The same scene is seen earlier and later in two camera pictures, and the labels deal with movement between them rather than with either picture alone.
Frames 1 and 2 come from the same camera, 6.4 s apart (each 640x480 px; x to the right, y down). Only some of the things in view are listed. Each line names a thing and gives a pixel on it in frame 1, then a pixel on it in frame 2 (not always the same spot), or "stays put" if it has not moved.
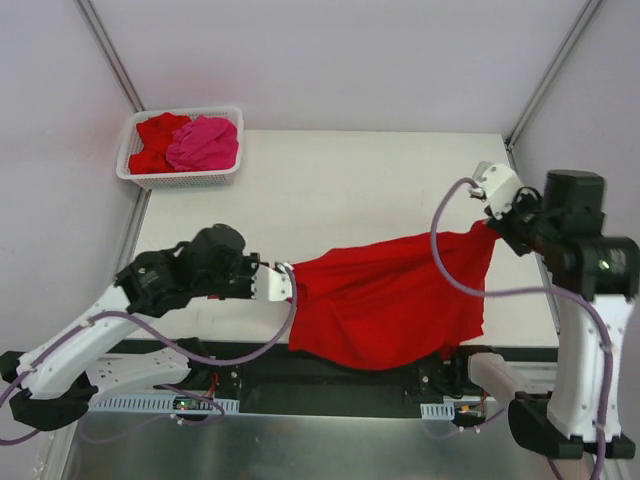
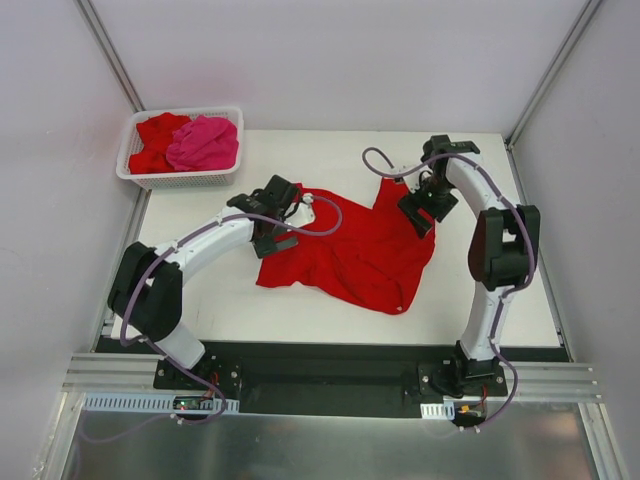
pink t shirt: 205,143 stays put
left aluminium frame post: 112,52 stays put
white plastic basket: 181,148 stays put
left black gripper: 252,270 → 270,242
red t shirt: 379,304 → 377,255
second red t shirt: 155,133 stays put
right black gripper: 513,232 → 417,215
